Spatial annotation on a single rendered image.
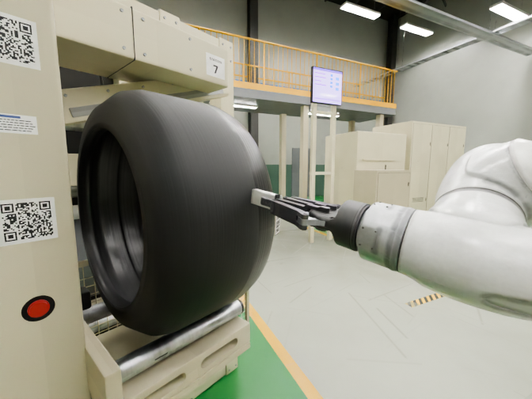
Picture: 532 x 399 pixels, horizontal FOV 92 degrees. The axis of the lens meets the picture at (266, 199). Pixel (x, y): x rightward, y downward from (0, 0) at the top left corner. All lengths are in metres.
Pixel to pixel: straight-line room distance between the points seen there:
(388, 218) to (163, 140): 0.39
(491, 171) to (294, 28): 12.09
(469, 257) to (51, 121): 0.65
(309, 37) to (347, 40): 2.02
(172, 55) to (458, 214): 0.94
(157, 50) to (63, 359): 0.86
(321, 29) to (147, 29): 12.28
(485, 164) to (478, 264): 0.16
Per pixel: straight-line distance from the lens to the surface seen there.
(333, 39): 13.41
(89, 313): 0.91
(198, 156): 0.50
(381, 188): 5.02
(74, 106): 1.03
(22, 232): 0.60
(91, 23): 0.97
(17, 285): 0.62
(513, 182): 0.45
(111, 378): 0.62
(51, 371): 0.70
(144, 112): 0.57
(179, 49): 1.07
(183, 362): 0.73
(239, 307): 0.81
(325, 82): 4.66
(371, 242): 0.38
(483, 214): 0.38
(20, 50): 0.62
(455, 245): 0.35
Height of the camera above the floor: 1.31
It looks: 7 degrees down
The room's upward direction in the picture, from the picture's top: straight up
